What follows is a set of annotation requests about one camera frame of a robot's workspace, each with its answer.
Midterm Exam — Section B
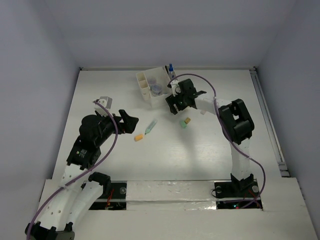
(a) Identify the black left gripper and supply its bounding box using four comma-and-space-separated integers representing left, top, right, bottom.
95, 109, 138, 146

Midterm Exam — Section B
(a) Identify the clear blue spray bottle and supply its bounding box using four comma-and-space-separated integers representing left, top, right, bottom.
169, 63, 176, 80

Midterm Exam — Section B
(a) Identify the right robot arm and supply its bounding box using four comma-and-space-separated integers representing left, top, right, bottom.
165, 79, 255, 199

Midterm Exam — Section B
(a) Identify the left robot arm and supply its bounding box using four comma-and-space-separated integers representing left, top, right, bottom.
25, 107, 139, 240

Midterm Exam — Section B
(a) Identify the orange highlighter cap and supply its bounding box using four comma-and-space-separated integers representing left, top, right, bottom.
134, 134, 144, 142

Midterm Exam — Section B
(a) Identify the paperclip jar near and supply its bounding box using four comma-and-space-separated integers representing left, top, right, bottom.
150, 83, 163, 96

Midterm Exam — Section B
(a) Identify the paperclip jar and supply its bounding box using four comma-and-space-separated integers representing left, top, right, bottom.
147, 76, 157, 86
150, 83, 163, 96

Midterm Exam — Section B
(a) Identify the green uncapped highlighter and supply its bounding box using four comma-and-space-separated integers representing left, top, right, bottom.
144, 119, 158, 135

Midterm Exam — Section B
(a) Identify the white perforated basket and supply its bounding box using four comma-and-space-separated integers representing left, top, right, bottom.
142, 67, 172, 108

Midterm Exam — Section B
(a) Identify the cream divided organizer far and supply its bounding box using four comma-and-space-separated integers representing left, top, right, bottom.
164, 63, 177, 80

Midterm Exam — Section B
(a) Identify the green highlighter cap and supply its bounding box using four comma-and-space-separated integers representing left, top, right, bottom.
179, 120, 187, 129

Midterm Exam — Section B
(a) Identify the paperclip jar far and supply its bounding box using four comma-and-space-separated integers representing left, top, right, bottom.
147, 76, 157, 86

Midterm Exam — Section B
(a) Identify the cream divided side organizer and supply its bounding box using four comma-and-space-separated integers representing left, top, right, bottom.
136, 71, 150, 102

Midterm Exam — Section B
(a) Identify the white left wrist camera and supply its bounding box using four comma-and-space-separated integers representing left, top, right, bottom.
94, 96, 113, 117

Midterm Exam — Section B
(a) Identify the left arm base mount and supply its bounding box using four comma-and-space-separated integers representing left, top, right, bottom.
81, 172, 127, 211

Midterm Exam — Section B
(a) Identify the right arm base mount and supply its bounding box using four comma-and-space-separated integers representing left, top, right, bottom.
211, 173, 263, 210

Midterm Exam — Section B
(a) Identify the aluminium table edge rail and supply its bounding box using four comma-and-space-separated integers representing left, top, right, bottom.
249, 67, 291, 178

